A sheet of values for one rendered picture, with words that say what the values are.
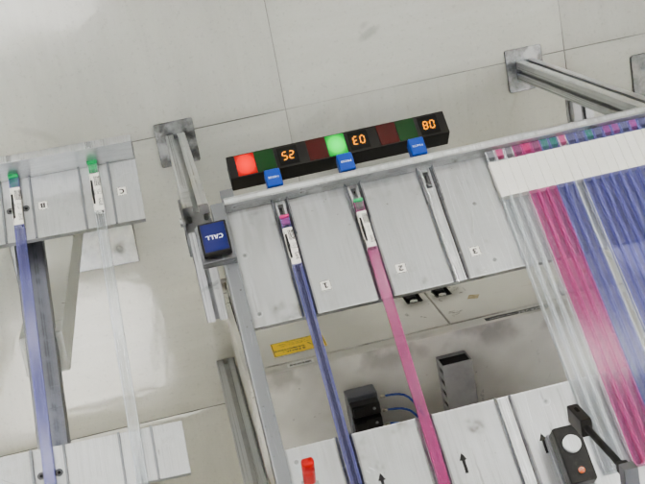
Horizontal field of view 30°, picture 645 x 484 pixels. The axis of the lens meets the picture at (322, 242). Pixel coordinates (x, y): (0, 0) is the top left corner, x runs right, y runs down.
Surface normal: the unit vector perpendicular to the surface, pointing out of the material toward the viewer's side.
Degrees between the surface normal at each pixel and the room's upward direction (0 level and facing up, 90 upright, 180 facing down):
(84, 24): 0
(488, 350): 0
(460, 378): 0
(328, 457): 44
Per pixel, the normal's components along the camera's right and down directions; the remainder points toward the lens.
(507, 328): 0.17, 0.26
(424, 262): -0.01, -0.47
